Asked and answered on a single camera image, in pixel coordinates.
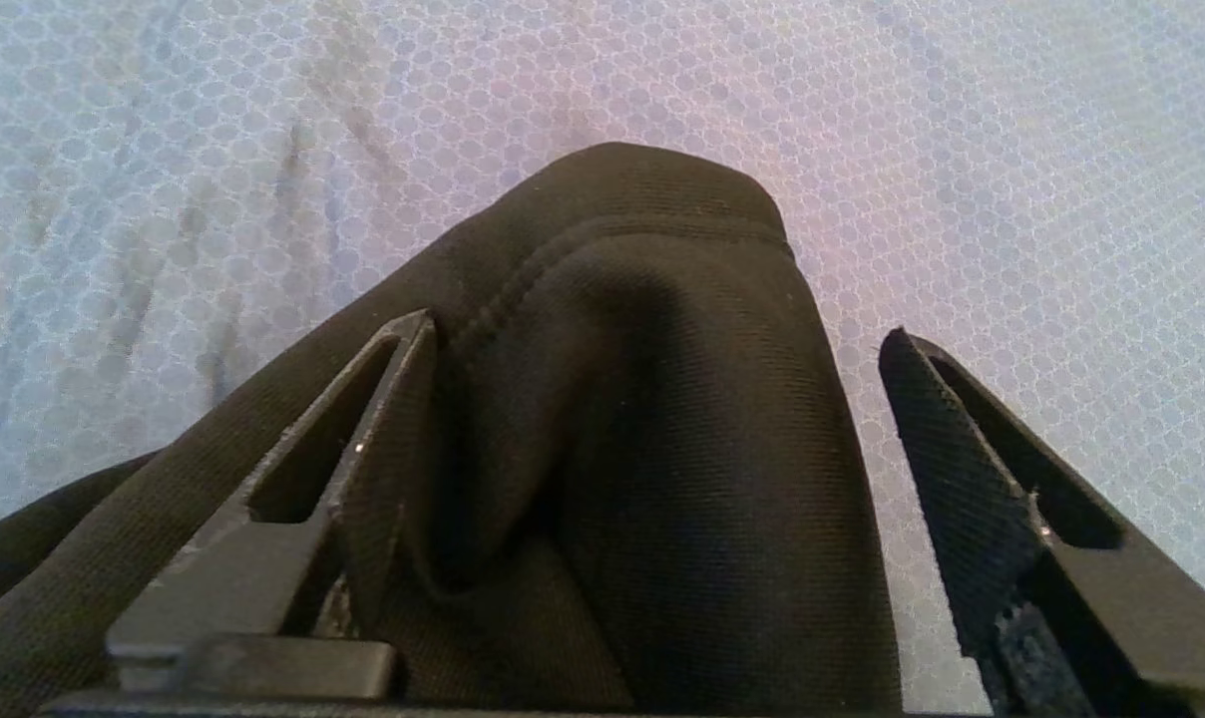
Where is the blue bed sheet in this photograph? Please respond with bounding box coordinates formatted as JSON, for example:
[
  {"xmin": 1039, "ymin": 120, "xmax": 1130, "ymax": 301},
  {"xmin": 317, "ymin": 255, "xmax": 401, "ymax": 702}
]
[{"xmin": 0, "ymin": 0, "xmax": 1205, "ymax": 714}]

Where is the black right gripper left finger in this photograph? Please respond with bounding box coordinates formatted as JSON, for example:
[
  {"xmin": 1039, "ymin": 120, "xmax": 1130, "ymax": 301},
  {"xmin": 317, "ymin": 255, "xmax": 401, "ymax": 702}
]
[{"xmin": 106, "ymin": 309, "xmax": 438, "ymax": 699}]

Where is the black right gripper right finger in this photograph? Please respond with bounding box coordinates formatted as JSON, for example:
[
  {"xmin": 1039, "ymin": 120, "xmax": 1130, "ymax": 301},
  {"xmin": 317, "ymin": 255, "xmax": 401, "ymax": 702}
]
[{"xmin": 878, "ymin": 327, "xmax": 1205, "ymax": 718}]

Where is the black zip hoodie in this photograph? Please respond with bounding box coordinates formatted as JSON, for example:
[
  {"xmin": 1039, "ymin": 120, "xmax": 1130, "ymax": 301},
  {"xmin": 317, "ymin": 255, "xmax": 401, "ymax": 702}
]
[{"xmin": 0, "ymin": 142, "xmax": 905, "ymax": 718}]

